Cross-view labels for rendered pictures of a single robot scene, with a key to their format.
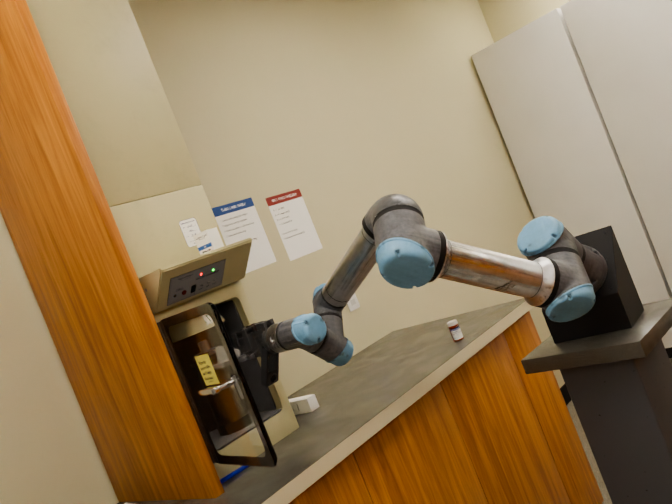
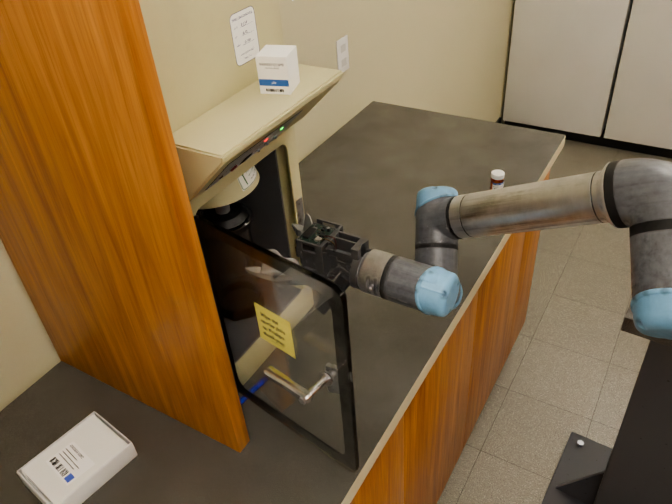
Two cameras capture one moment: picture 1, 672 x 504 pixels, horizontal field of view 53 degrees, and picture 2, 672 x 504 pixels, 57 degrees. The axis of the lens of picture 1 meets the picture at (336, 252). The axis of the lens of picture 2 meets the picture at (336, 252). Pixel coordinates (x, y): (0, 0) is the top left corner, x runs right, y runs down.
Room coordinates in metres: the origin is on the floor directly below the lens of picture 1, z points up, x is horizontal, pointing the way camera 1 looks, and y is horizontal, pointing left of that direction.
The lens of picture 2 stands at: (0.94, 0.39, 1.89)
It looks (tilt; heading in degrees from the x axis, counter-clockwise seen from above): 37 degrees down; 352
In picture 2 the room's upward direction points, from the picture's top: 5 degrees counter-clockwise
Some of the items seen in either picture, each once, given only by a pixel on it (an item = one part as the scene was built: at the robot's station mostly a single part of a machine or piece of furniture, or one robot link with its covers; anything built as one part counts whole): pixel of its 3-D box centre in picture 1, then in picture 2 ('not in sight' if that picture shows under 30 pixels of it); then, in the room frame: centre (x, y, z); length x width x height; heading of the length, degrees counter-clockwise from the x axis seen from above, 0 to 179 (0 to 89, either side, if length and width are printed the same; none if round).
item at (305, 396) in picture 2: (215, 388); (297, 378); (1.55, 0.37, 1.20); 0.10 x 0.05 x 0.03; 38
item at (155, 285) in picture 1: (203, 274); (263, 132); (1.83, 0.36, 1.46); 0.32 x 0.12 x 0.10; 138
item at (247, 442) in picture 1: (214, 388); (277, 349); (1.62, 0.39, 1.19); 0.30 x 0.01 x 0.40; 38
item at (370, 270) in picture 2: (280, 337); (376, 273); (1.70, 0.21, 1.24); 0.08 x 0.05 x 0.08; 138
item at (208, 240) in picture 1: (208, 241); (278, 69); (1.87, 0.32, 1.54); 0.05 x 0.05 x 0.06; 64
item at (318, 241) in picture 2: (260, 340); (335, 256); (1.76, 0.27, 1.24); 0.12 x 0.08 x 0.09; 48
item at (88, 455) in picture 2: not in sight; (78, 463); (1.66, 0.77, 0.96); 0.16 x 0.12 x 0.04; 130
